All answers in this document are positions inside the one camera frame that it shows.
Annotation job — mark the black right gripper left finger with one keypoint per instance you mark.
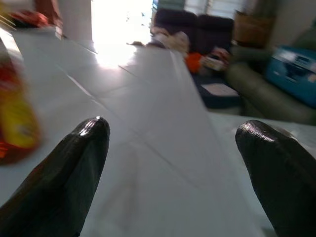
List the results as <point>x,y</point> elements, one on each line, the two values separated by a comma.
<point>61,177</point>

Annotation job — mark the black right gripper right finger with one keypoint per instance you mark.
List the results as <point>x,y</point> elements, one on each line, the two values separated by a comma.
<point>284,177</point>

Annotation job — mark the yellow red snack bag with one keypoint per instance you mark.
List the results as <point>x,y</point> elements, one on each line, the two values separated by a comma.
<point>17,118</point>

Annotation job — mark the blue printed box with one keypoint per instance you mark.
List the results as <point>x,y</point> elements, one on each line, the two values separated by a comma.
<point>293,71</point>

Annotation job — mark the dark blue mat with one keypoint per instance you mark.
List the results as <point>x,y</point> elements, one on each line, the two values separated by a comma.
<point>217,91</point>

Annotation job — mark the orange cloth item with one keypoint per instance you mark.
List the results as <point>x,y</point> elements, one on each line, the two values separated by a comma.
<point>193,63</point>

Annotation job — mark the brown wicker basket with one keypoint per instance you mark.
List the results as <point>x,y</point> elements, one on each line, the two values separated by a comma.
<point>251,29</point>

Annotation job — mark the red snack packet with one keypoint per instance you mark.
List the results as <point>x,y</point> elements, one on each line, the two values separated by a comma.
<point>32,18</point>

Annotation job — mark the dark sofa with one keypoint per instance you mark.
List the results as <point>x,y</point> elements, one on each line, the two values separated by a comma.
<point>209,29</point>

